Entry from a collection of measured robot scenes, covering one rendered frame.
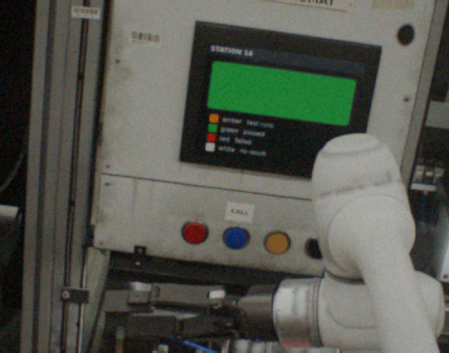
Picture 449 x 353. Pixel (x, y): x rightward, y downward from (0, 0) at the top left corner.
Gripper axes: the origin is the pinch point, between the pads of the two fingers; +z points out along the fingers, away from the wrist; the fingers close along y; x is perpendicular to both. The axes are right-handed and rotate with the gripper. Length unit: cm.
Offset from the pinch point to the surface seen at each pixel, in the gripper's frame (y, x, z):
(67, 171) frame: 7.5, -18.8, 10.5
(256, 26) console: 18.7, -32.8, -18.8
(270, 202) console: -2.3, -18.0, -17.0
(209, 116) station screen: 12.0, -23.5, -11.5
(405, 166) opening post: -3.4, -23.4, -36.1
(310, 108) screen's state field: 9.6, -25.3, -24.8
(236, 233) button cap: -4.2, -14.1, -12.0
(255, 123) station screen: 9.7, -23.4, -17.3
